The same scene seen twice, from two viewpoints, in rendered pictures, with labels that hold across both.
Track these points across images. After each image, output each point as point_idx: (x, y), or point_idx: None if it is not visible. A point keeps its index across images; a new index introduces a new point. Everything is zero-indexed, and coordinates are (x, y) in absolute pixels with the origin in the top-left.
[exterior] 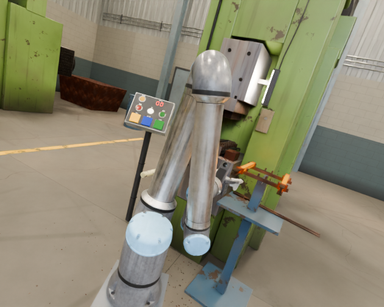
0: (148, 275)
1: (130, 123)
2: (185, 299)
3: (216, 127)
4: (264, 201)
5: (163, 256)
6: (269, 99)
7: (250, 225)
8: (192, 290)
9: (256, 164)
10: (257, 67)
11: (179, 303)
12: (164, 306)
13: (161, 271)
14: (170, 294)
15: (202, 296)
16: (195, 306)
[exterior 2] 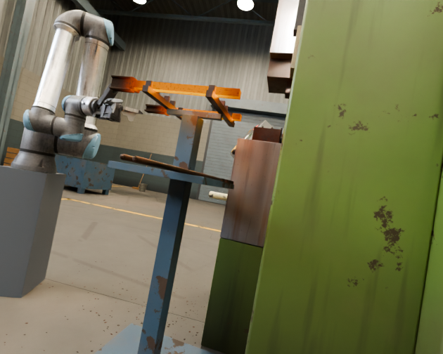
0: (21, 140)
1: (230, 153)
2: (116, 329)
3: (52, 42)
4: (332, 233)
5: (26, 128)
6: (295, 19)
7: (166, 201)
8: (132, 331)
9: (231, 112)
10: (290, 2)
11: (109, 322)
12: (103, 310)
13: (27, 144)
14: (123, 315)
15: (123, 341)
16: (105, 339)
